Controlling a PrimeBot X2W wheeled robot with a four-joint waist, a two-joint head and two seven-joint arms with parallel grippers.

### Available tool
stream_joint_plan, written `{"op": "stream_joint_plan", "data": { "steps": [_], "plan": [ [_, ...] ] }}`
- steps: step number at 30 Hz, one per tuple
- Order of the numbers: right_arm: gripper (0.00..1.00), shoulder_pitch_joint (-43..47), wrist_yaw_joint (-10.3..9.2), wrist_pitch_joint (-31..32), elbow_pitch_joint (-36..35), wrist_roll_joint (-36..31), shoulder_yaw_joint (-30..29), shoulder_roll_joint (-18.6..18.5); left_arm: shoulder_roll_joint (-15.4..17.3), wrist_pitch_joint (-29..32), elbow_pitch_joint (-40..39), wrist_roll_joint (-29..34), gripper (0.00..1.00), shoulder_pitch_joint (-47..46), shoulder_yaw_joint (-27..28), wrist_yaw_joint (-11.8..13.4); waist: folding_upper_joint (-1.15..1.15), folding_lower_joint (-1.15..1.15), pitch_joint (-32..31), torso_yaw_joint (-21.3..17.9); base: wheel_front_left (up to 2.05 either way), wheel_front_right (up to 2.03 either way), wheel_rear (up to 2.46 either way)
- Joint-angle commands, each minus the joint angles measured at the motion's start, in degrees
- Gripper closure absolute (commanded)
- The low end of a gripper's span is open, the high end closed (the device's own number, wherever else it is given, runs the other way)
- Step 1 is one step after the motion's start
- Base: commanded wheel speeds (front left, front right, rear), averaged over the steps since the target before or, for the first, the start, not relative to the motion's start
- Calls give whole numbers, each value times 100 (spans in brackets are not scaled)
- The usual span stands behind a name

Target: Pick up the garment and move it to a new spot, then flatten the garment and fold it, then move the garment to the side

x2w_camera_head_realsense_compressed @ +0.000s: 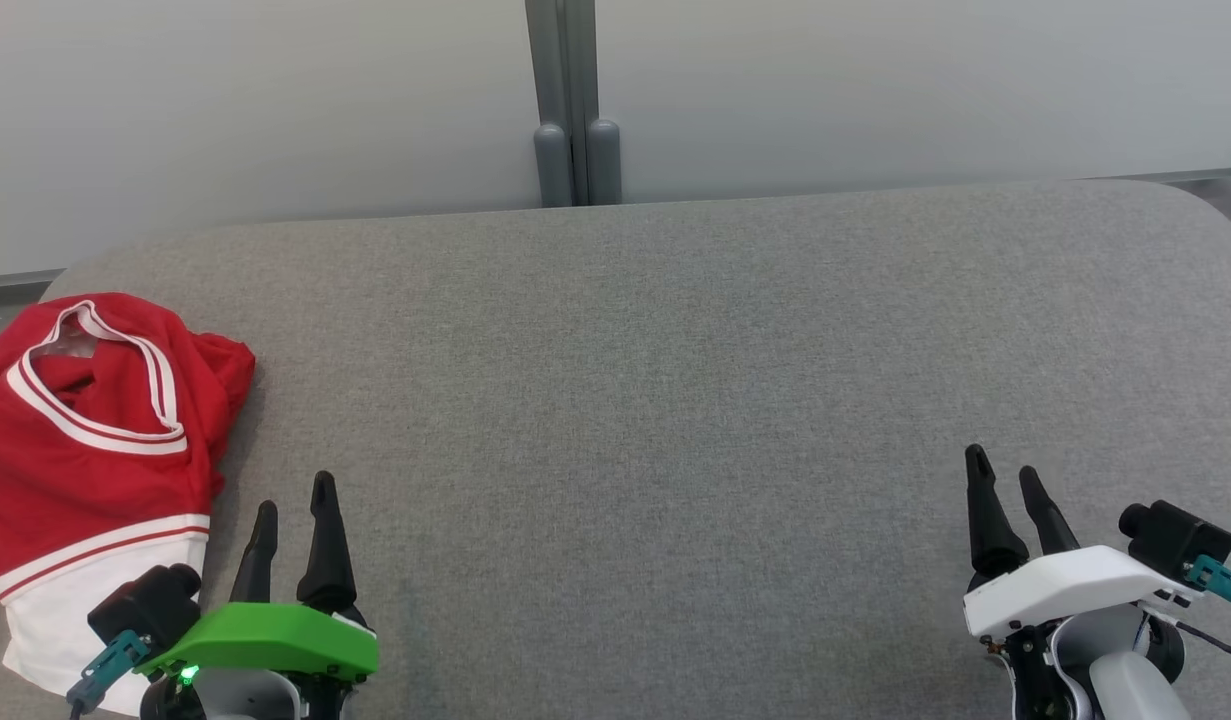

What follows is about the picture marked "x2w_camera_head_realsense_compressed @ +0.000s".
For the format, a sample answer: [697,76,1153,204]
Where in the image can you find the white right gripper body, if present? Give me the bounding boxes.
[963,545,1201,720]

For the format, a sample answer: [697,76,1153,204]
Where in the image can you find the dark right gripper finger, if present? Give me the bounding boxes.
[1019,465,1082,558]
[965,444,1030,593]

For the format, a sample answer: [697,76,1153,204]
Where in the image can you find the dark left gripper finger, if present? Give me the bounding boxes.
[297,471,368,623]
[230,500,279,605]

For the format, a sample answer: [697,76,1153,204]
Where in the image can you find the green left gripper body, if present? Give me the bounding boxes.
[135,602,381,720]

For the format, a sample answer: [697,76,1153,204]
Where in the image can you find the red white basketball jersey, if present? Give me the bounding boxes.
[0,292,257,717]

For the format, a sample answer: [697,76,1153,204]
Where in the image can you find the teal right camera connector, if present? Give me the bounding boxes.
[1183,555,1231,616]

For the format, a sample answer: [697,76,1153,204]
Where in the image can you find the teal camera connector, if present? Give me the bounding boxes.
[67,630,151,717]
[1183,555,1231,616]

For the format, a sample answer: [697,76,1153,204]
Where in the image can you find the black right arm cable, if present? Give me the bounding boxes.
[1175,620,1231,671]

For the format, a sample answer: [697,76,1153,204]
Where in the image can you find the teal left camera connector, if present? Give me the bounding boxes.
[67,630,151,717]

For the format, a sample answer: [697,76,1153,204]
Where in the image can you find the grey double partition post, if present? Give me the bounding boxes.
[525,0,623,208]

